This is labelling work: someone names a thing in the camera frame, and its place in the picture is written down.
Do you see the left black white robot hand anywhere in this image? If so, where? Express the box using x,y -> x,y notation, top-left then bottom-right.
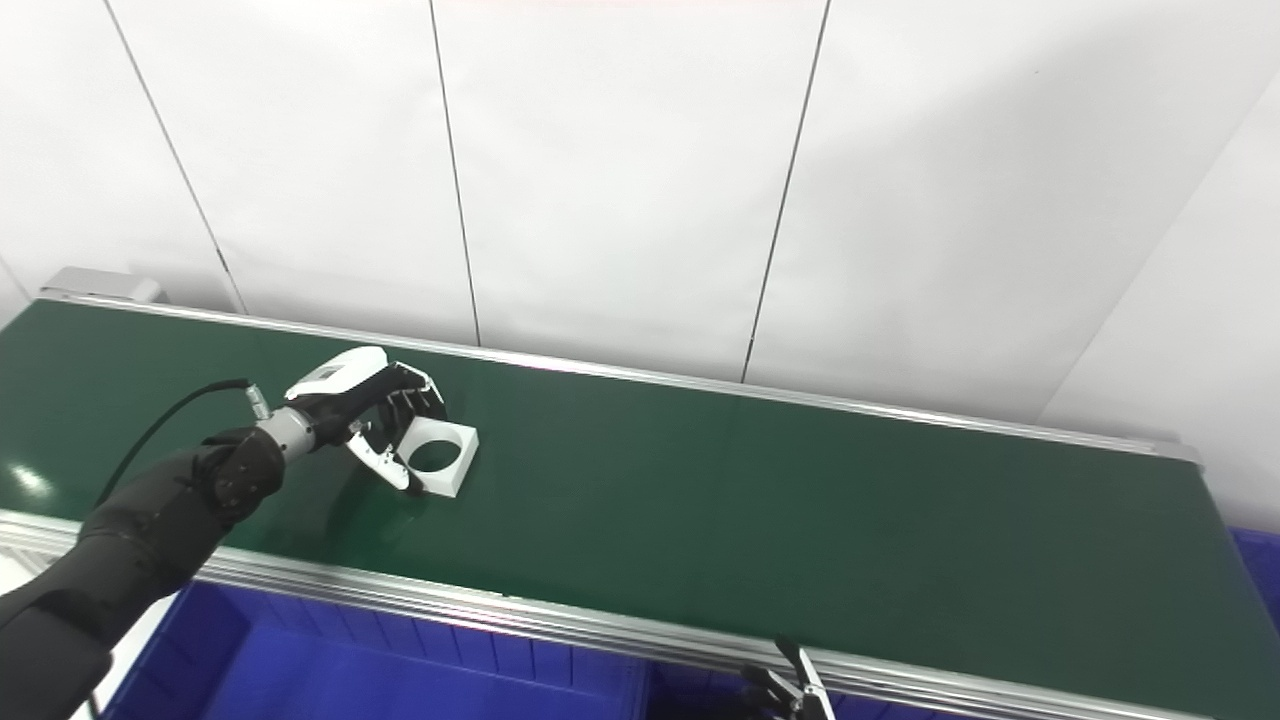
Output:
283,345 -> 449,494

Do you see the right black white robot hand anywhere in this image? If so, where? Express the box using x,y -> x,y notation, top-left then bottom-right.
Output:
740,634 -> 837,720

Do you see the white square part round hole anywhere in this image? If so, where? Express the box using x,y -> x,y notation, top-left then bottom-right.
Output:
402,417 -> 480,499

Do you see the large blue plastic bin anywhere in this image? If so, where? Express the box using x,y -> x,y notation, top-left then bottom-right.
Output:
1228,526 -> 1280,633

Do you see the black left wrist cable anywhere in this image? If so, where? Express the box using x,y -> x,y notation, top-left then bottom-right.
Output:
88,378 -> 273,720

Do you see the green conveyor belt aluminium frame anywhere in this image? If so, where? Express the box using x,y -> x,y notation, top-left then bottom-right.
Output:
0,266 -> 1280,720

